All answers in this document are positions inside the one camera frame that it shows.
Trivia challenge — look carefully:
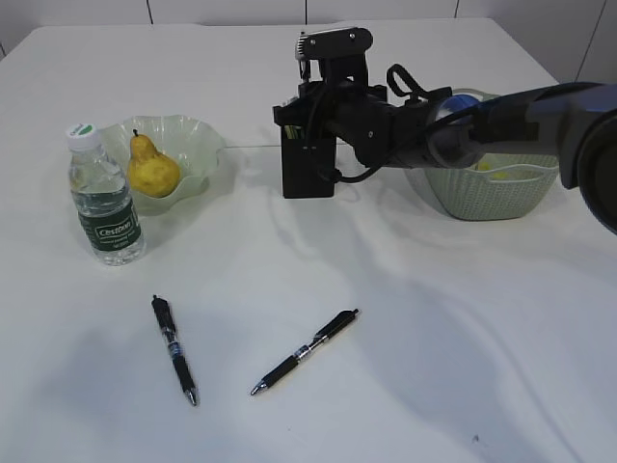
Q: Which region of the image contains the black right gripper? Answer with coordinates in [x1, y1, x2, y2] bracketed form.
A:
[273, 81, 443, 168]

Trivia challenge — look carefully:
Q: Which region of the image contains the yellow-green utility knife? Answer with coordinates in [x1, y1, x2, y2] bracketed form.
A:
[283, 125, 297, 140]

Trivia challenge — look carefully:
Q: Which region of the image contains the yellow white waste paper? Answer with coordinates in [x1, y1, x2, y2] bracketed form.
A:
[469, 154, 513, 181]

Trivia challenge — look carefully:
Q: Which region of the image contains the yellow pear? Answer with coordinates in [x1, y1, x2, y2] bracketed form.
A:
[126, 129, 181, 198]

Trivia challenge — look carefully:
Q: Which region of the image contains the clear plastic water bottle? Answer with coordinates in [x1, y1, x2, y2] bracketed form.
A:
[66, 123, 146, 266]

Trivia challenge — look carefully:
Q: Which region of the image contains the black pen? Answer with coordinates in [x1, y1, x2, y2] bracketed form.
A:
[295, 31, 310, 83]
[151, 294, 200, 407]
[250, 309, 361, 396]

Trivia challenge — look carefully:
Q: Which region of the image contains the blue grey right robot arm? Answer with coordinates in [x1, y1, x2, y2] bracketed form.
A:
[273, 83, 616, 232]

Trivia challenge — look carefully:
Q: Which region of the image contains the black square pen holder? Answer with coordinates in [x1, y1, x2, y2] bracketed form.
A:
[281, 125, 336, 199]

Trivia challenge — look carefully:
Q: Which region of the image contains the green woven plastic basket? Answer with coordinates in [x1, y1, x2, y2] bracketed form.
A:
[404, 87, 560, 222]

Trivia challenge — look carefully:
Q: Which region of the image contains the pale green glass plate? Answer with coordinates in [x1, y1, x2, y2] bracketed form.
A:
[100, 115, 225, 215]

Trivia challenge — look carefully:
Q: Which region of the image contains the black pen under ruler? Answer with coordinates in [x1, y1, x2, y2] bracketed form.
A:
[250, 309, 361, 396]

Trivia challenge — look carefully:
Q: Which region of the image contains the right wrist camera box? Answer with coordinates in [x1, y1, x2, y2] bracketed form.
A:
[307, 27, 373, 87]

